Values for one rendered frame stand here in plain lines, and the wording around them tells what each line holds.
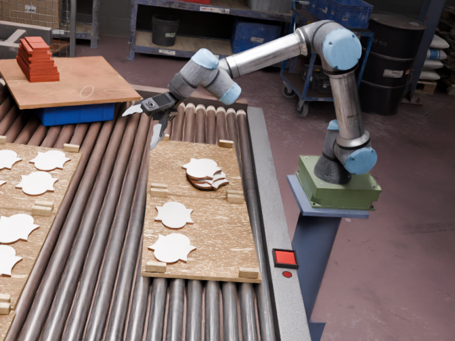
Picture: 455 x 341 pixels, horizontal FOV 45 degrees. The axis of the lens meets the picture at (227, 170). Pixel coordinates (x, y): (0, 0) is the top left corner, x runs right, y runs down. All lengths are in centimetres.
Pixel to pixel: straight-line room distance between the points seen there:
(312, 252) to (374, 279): 110
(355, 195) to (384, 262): 140
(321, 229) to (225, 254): 65
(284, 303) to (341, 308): 149
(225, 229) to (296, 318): 40
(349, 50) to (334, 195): 62
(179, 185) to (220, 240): 33
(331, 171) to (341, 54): 54
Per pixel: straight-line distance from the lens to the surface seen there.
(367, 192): 218
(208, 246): 171
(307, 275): 238
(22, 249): 167
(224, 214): 186
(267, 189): 209
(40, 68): 246
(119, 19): 662
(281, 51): 187
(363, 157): 196
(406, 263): 359
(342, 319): 302
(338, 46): 176
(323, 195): 212
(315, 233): 225
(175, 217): 179
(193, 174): 195
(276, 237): 184
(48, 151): 212
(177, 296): 155
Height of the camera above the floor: 197
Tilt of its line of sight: 29 degrees down
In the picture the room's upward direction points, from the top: 10 degrees clockwise
